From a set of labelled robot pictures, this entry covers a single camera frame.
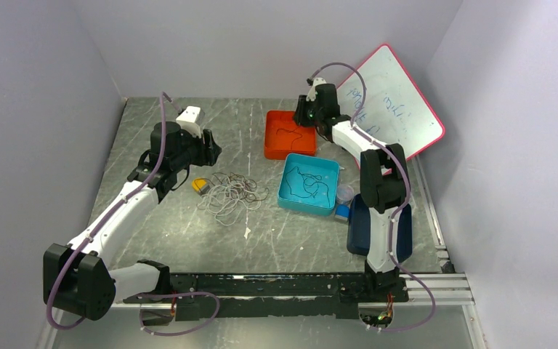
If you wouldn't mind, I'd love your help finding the yellow grey block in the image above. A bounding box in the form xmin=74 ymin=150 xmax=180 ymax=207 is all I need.
xmin=191 ymin=178 xmax=212 ymax=196

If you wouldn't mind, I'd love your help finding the white cable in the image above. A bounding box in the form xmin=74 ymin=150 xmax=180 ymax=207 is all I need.
xmin=195 ymin=180 xmax=263 ymax=228

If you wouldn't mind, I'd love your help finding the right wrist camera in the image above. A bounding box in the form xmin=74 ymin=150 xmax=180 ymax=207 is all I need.
xmin=306 ymin=77 xmax=327 ymax=102

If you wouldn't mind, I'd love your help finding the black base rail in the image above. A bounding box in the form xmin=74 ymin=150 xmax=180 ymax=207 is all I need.
xmin=124 ymin=272 xmax=409 ymax=321

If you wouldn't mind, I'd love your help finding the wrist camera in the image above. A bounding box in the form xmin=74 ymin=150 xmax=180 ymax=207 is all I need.
xmin=176 ymin=105 xmax=205 ymax=138
xmin=306 ymin=77 xmax=327 ymax=102

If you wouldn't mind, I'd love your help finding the orange square tray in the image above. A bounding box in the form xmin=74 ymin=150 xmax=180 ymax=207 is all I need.
xmin=264 ymin=111 xmax=318 ymax=160

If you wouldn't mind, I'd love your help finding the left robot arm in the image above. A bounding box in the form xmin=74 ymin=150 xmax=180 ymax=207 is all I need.
xmin=43 ymin=121 xmax=222 ymax=321

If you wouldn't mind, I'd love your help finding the aluminium frame rail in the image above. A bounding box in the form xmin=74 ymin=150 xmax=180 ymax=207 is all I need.
xmin=36 ymin=272 xmax=489 ymax=349

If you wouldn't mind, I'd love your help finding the dark blue square tray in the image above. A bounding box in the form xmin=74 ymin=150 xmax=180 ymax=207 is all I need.
xmin=347 ymin=194 xmax=413 ymax=263

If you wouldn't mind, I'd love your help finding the blue white block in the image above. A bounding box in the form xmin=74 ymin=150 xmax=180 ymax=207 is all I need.
xmin=333 ymin=204 xmax=350 ymax=222

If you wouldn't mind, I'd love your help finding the pink framed whiteboard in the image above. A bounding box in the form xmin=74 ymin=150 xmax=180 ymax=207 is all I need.
xmin=337 ymin=44 xmax=445 ymax=160

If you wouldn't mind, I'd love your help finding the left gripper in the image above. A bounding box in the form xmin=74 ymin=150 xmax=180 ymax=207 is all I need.
xmin=170 ymin=125 xmax=221 ymax=172

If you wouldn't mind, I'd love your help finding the black cable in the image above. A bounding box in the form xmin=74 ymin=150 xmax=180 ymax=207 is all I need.
xmin=283 ymin=166 xmax=332 ymax=201

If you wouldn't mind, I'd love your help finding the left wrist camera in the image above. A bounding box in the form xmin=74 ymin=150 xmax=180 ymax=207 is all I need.
xmin=176 ymin=105 xmax=205 ymax=138

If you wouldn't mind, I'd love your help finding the light blue square tray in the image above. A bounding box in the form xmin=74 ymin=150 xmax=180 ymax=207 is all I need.
xmin=277 ymin=153 xmax=340 ymax=216

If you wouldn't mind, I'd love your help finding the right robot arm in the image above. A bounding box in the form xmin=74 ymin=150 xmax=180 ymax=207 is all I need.
xmin=293 ymin=78 xmax=413 ymax=301

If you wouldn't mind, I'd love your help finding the clear plastic cup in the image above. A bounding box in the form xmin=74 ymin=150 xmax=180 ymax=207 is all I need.
xmin=336 ymin=184 xmax=355 ymax=205

